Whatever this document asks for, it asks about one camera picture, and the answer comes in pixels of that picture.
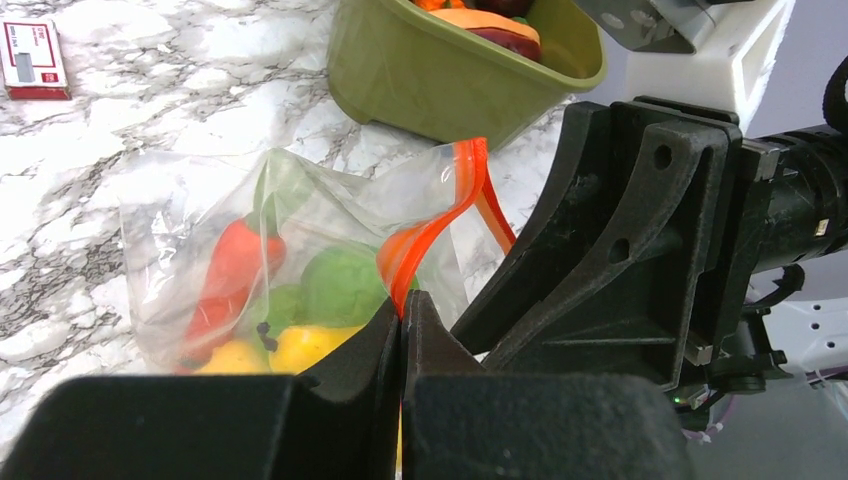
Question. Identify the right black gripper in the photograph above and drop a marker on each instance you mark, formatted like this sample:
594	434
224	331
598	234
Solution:
707	239

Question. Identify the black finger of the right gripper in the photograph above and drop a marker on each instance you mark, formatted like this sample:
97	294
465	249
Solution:
578	198

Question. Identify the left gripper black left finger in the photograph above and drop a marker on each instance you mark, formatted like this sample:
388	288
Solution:
337	420

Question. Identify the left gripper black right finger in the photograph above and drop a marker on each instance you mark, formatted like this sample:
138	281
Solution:
461	421

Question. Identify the yellow toy lemon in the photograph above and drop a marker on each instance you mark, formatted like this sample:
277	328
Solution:
297	348

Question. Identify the green toy lime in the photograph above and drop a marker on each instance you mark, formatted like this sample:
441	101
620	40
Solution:
341	287

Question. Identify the clear zip top bag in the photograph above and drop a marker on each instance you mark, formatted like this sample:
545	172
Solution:
435	221

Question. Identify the orange toy carrot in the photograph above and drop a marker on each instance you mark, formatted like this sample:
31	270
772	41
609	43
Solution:
239	257

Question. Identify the yellow toy bell pepper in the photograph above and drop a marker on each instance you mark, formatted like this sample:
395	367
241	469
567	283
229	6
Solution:
236	357

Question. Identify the green toy leafy vegetable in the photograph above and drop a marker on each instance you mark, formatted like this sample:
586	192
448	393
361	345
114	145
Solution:
271	313

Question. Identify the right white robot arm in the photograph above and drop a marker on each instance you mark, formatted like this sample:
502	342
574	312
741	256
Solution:
814	333

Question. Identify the red toy steak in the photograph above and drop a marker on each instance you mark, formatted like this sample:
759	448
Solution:
510	34

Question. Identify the dark purple toy plum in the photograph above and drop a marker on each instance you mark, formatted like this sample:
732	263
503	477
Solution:
507	8

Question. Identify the olive green plastic bin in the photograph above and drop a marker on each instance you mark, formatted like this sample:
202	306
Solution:
394	63

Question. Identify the small orange toy pumpkin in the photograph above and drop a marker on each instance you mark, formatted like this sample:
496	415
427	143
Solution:
432	5

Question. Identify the small red white box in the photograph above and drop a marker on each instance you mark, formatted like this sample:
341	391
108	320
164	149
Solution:
32	61

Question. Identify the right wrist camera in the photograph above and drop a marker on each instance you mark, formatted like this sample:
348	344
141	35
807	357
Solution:
714	54

